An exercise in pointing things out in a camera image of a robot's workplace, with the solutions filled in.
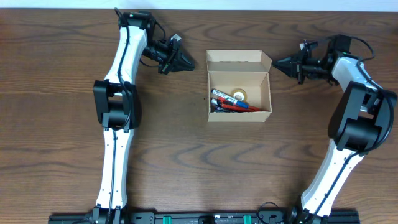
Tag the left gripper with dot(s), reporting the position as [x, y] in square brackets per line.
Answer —
[171, 57]

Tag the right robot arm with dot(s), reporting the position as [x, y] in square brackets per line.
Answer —
[361, 122]

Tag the red black stapler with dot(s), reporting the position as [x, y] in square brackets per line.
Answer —
[221, 110]

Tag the yellow tape roll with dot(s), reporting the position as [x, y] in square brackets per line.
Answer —
[239, 94]

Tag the cardboard box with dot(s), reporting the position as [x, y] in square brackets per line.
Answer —
[245, 69]

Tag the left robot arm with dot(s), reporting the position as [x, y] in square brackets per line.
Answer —
[118, 106]

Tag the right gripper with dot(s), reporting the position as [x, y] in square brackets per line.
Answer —
[299, 68]

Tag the blue whiteboard marker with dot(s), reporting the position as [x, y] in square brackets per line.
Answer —
[229, 98]

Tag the red utility knife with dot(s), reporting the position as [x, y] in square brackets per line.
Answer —
[223, 103]

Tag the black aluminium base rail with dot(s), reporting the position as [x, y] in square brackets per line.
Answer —
[192, 217]

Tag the black whiteboard marker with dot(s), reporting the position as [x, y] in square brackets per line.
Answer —
[216, 102]

